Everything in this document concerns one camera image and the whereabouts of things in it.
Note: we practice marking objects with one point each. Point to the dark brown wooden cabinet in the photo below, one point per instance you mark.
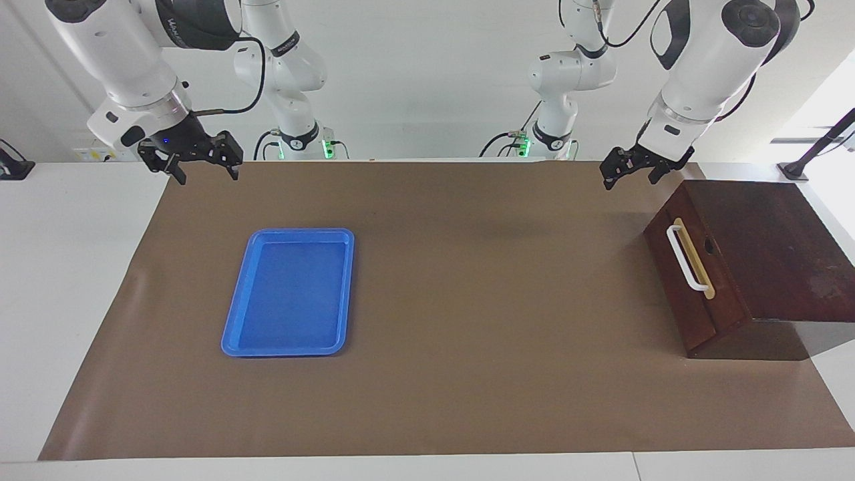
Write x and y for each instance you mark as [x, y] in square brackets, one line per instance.
[788, 254]

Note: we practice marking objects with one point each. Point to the dark wooden drawer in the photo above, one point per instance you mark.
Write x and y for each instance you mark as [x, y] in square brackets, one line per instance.
[725, 287]

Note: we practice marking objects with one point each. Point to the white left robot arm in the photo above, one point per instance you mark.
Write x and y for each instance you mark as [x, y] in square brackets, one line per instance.
[708, 60]

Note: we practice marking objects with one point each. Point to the black clamp mount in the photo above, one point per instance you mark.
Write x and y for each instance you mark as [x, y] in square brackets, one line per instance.
[13, 168]

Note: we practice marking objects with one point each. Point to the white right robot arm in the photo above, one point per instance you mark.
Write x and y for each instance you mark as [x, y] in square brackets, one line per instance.
[107, 47]

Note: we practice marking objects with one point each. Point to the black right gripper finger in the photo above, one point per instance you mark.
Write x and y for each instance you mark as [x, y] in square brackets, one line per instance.
[177, 174]
[230, 153]

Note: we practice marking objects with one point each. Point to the white wall power socket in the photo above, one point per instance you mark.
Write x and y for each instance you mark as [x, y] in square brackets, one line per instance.
[93, 155]

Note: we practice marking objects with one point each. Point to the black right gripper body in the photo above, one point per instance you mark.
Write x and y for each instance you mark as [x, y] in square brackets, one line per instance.
[184, 140]

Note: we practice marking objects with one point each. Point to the black camera stand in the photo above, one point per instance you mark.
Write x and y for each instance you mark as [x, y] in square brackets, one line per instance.
[818, 145]

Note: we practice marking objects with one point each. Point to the brown table mat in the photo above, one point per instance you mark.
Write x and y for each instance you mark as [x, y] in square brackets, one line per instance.
[481, 334]

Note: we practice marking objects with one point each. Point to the blue plastic tray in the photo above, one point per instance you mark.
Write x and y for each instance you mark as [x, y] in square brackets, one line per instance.
[294, 294]

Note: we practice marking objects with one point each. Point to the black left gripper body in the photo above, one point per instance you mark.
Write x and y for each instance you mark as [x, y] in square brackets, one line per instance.
[658, 165]

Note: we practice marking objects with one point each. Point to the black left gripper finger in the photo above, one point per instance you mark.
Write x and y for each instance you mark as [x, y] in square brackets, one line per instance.
[618, 166]
[658, 176]

